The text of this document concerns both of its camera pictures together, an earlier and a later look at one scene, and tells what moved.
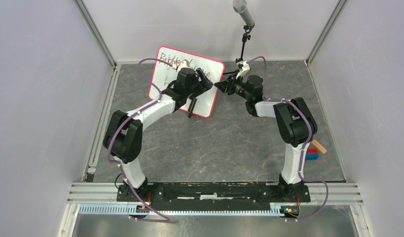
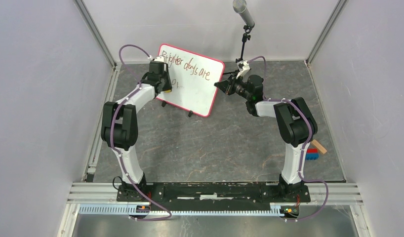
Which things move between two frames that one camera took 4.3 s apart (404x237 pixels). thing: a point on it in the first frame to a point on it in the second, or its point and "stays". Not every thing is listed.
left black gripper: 203,85 to 169,86
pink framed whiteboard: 168,65 stays
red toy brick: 312,150 stays
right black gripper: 230,82 stays
